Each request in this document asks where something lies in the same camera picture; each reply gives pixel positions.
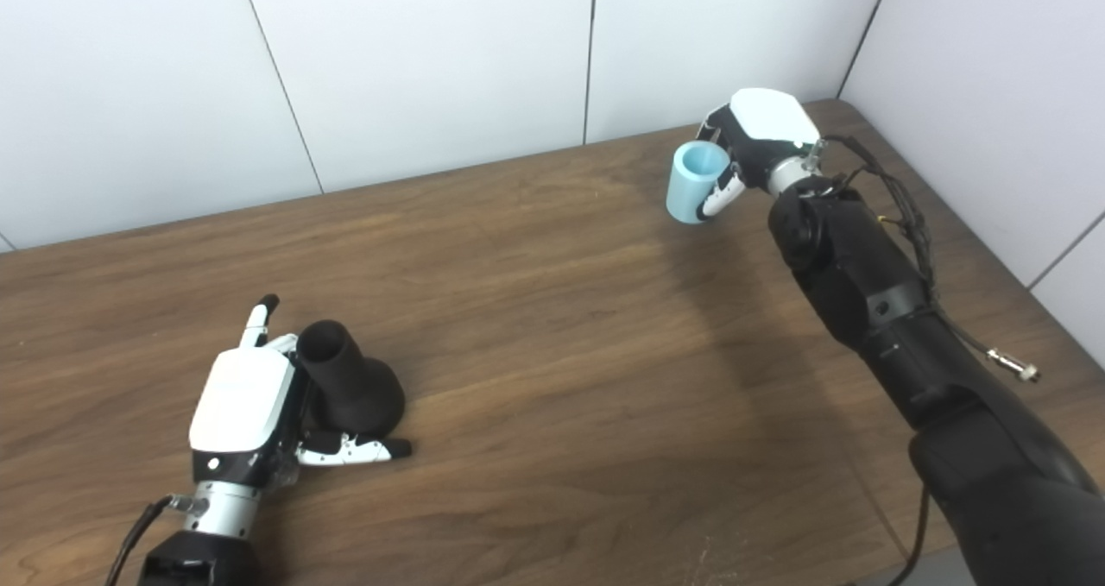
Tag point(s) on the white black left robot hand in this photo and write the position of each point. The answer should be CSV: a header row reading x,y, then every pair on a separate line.
x,y
242,400

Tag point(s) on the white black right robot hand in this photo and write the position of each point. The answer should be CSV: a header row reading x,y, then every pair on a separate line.
x,y
773,124

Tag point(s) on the light blue cylinder cup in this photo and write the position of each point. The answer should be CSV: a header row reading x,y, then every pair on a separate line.
x,y
686,193

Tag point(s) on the black funnel-shaped nozzle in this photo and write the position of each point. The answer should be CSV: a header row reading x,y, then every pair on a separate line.
x,y
358,392

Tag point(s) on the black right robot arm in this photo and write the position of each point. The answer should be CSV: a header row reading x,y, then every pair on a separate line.
x,y
863,275

